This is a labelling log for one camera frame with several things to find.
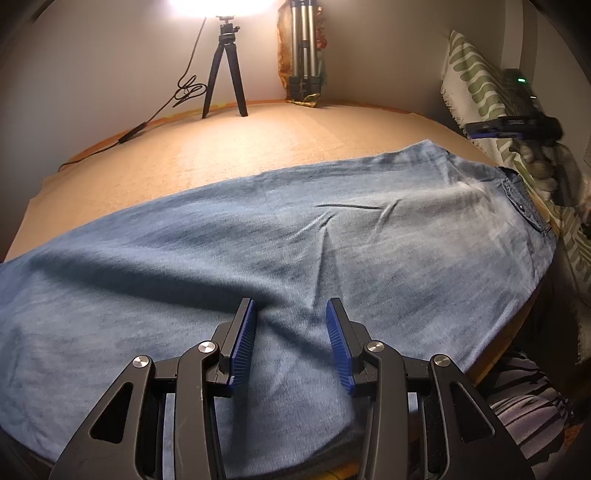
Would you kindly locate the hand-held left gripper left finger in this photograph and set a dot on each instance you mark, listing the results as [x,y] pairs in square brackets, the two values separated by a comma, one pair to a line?
[242,341]

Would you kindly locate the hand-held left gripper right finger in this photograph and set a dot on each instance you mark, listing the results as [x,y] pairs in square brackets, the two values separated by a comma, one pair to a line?
[339,350]

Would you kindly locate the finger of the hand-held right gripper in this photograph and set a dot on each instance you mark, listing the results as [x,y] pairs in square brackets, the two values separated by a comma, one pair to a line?
[485,128]

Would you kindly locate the blue denim pants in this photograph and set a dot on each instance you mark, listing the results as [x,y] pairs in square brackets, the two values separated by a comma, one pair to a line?
[184,258]

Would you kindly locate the person's right hand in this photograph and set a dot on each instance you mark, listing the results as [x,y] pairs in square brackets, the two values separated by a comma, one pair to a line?
[540,161]

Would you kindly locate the person's striped trouser leg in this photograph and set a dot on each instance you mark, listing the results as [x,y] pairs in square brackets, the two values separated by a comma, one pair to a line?
[526,415]

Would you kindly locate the folded silver tripod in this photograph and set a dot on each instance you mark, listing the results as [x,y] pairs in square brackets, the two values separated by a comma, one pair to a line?
[302,46]
[282,50]

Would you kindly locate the small black tripod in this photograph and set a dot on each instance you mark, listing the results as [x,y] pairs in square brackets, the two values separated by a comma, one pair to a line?
[233,69]

